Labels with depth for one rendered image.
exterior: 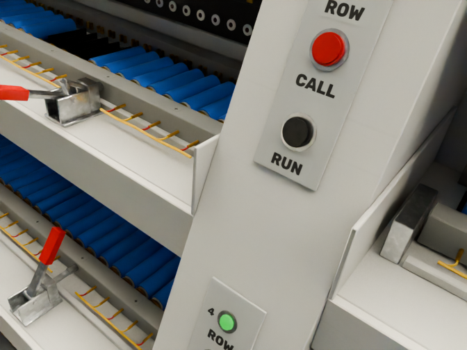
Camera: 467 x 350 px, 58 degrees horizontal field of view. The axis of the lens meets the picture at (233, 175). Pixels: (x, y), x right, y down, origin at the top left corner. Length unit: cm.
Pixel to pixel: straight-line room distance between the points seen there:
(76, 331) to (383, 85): 35
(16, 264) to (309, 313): 36
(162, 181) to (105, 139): 7
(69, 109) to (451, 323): 30
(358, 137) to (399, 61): 4
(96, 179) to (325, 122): 19
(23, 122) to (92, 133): 7
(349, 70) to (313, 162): 5
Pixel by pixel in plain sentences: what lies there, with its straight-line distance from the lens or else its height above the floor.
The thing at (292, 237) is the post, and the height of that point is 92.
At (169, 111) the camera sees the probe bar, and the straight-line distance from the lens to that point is 33.
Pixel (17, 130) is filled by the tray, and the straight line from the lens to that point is 42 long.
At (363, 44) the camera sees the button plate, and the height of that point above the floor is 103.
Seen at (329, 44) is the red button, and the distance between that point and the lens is 21.
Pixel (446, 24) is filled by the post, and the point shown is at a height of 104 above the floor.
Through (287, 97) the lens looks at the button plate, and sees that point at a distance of 22.
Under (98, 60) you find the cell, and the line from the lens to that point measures 44.
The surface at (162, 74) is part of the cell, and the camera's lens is 41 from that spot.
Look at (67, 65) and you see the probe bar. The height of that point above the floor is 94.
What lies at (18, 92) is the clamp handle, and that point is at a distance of 34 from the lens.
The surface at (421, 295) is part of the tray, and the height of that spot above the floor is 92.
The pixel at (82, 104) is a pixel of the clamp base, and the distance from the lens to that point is 37.
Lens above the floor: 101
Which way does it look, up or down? 17 degrees down
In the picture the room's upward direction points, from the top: 19 degrees clockwise
